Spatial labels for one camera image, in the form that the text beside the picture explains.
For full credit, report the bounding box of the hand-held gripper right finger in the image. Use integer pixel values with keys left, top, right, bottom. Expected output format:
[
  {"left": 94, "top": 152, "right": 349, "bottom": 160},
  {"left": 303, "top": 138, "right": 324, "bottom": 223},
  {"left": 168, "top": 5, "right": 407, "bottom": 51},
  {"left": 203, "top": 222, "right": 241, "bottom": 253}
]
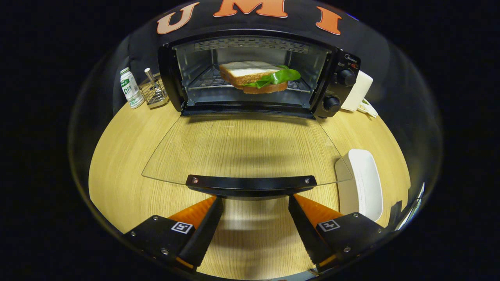
[{"left": 288, "top": 194, "right": 391, "bottom": 274}]

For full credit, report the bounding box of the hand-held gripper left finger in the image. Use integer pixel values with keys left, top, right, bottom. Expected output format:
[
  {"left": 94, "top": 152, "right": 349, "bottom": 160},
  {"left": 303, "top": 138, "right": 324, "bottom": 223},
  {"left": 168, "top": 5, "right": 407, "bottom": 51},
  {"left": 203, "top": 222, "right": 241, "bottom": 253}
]
[{"left": 124, "top": 195, "right": 224, "bottom": 272}]

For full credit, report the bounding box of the black toaster oven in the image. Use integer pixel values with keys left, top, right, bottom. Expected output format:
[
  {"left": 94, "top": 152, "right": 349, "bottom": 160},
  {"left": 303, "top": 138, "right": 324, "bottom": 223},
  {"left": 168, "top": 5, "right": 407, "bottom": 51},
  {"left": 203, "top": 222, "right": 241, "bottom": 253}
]
[{"left": 141, "top": 29, "right": 361, "bottom": 201}]

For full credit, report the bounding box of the lettuce sandwich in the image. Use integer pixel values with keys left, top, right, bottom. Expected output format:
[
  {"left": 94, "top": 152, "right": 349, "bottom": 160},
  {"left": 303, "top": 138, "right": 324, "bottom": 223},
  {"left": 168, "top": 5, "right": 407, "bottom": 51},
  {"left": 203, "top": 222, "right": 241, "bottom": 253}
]
[{"left": 219, "top": 61, "right": 301, "bottom": 94}]

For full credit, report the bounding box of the white pop-up toaster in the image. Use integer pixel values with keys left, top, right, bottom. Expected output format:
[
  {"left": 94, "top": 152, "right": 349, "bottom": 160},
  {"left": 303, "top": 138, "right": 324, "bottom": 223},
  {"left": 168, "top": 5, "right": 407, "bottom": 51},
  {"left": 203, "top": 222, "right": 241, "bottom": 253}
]
[{"left": 341, "top": 70, "right": 374, "bottom": 112}]

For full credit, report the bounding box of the small white tray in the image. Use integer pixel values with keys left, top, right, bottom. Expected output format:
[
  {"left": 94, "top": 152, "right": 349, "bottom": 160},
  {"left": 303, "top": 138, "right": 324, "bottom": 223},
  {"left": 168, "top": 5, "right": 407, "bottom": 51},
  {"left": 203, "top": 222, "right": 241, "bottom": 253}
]
[{"left": 335, "top": 149, "right": 383, "bottom": 222}]

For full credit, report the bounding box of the white divided bean dish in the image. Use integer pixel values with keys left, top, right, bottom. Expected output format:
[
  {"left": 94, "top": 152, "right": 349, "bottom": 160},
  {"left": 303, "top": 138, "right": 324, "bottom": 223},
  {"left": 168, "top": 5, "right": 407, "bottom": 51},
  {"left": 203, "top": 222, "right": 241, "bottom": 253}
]
[{"left": 357, "top": 100, "right": 379, "bottom": 118}]

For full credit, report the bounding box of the white bottle green label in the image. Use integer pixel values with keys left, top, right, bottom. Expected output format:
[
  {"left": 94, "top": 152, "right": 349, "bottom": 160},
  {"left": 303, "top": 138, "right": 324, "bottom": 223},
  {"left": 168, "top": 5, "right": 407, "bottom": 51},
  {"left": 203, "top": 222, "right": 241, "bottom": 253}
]
[{"left": 120, "top": 67, "right": 145, "bottom": 109}]

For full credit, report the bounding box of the metal utensil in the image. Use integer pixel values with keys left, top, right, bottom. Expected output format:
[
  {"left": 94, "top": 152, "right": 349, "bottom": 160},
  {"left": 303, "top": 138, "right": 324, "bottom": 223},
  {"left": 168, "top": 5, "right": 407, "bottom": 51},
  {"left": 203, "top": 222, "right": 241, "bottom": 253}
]
[{"left": 145, "top": 68, "right": 161, "bottom": 92}]

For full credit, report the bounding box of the wire utensil holder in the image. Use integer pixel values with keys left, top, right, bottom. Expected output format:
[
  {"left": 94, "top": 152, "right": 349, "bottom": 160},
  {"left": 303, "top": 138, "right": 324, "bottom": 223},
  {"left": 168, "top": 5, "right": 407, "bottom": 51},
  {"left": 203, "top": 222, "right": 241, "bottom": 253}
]
[{"left": 139, "top": 72, "right": 170, "bottom": 109}]

